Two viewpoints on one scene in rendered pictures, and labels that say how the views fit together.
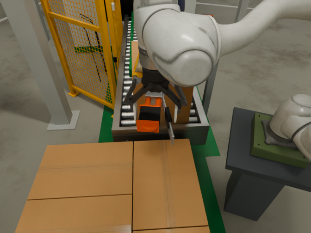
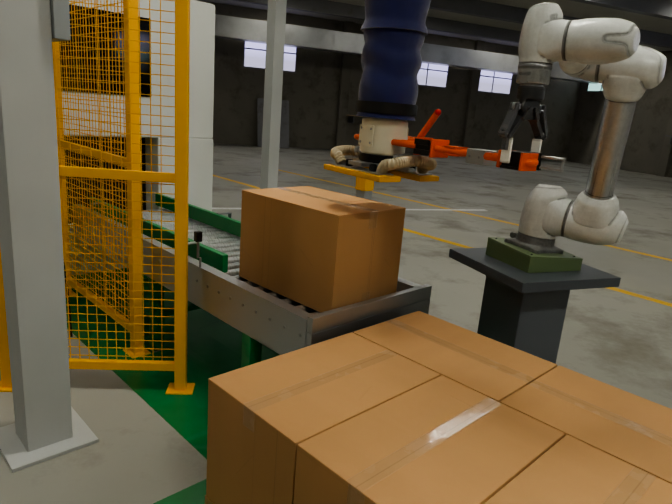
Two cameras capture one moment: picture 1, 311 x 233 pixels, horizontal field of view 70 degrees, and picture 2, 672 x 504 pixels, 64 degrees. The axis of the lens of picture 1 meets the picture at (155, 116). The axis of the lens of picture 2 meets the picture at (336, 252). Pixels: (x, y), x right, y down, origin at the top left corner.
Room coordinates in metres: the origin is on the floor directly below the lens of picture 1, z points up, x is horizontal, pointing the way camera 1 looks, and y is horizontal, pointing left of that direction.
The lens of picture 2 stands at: (-0.30, 1.44, 1.33)
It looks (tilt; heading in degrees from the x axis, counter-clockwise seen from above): 15 degrees down; 318
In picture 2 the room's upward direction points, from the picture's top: 5 degrees clockwise
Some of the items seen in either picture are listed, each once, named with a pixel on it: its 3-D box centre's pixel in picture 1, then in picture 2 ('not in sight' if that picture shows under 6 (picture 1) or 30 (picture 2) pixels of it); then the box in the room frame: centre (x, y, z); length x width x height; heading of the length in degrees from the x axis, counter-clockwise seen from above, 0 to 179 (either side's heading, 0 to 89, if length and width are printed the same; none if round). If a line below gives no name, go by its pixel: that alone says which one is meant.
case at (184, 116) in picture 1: (158, 80); (318, 243); (1.47, -0.03, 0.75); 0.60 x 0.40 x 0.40; 5
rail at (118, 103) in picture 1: (123, 59); (159, 263); (2.25, 0.36, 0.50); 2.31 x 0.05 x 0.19; 4
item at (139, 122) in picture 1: (149, 118); (517, 160); (0.55, 0.02, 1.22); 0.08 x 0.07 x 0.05; 175
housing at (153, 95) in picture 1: (154, 95); (481, 156); (0.68, 0.00, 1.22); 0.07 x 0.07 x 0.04; 85
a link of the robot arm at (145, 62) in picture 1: (155, 54); (533, 75); (0.55, 0.00, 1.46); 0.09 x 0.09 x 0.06
